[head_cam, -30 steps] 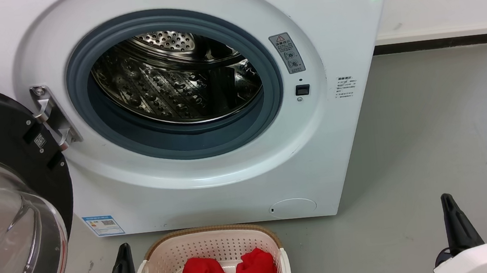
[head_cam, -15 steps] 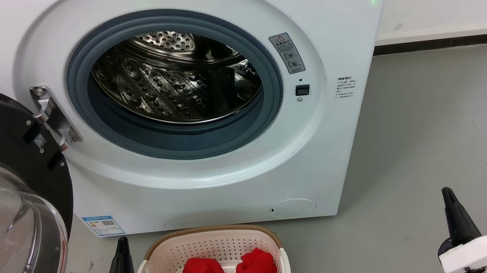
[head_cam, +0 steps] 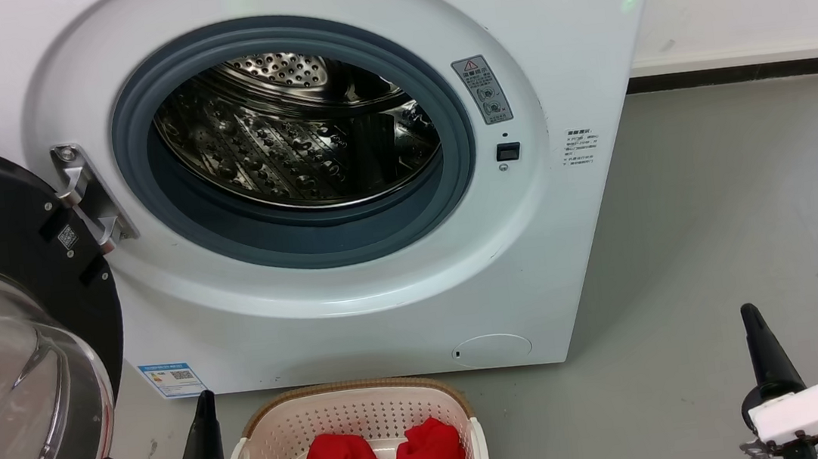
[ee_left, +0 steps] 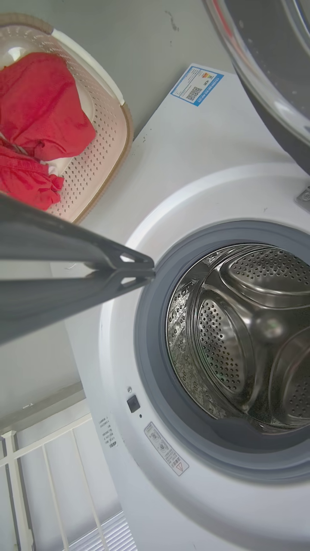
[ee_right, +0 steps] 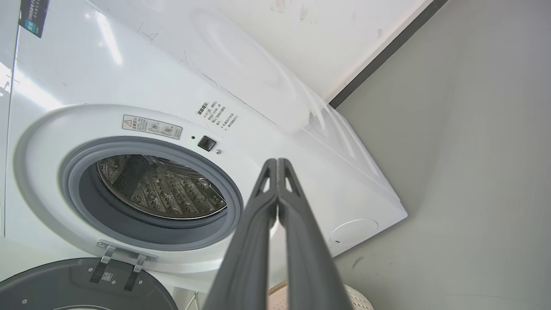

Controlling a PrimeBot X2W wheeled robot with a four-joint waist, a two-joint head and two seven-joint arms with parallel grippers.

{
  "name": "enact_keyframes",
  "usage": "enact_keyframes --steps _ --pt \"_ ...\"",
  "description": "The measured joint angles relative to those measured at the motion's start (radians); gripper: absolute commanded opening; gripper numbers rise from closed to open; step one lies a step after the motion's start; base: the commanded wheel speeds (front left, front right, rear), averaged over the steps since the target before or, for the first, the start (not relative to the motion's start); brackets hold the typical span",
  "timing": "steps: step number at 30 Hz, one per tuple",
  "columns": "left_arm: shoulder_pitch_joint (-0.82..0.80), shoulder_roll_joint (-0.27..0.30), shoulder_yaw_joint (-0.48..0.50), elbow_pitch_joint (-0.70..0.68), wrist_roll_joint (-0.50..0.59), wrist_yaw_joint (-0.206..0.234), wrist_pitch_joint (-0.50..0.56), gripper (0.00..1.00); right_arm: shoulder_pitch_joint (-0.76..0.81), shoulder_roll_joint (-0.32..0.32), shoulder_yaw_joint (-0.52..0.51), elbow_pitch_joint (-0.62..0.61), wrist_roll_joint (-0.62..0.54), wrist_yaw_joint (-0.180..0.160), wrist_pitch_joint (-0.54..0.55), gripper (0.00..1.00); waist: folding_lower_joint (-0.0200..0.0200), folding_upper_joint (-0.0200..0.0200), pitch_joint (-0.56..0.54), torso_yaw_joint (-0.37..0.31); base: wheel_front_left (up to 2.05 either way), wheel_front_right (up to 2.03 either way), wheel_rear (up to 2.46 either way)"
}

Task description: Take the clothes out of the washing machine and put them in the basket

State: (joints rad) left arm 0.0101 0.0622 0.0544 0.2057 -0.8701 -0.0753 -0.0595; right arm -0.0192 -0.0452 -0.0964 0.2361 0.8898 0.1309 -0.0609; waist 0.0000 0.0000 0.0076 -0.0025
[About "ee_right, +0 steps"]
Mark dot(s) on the round white filter cover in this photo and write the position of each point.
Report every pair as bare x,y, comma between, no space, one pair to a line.
354,231

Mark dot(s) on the washing machine door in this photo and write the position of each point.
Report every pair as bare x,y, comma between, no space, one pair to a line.
56,286

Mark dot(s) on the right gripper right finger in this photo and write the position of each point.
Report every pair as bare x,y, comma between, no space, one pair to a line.
312,267

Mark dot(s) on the black door latch socket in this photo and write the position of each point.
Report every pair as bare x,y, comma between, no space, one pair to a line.
207,143

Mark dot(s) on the printed black text label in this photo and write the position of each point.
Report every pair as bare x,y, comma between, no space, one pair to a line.
217,114

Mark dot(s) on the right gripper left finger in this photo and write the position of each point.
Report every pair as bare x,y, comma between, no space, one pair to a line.
247,258

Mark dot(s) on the white front-load washing machine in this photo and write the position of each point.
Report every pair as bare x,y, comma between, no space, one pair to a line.
129,77

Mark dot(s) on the silver metal door hinge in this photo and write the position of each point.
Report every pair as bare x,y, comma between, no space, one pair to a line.
125,254

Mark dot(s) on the dark control panel sticker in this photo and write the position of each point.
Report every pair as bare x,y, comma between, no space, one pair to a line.
33,16

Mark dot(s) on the grey rubber door gasket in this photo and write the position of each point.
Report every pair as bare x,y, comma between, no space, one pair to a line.
129,234

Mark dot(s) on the grey warning sticker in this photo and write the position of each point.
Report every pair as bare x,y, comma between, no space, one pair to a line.
151,127

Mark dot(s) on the black and white baseboard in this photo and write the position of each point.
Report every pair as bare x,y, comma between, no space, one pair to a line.
387,49

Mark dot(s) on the small QR code sticker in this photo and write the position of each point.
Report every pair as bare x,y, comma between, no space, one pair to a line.
107,277

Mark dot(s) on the cream perforated laundry basket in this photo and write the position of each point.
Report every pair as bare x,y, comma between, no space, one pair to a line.
359,299

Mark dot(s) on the stainless steel washing machine drum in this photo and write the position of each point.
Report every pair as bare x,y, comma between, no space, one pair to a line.
159,189

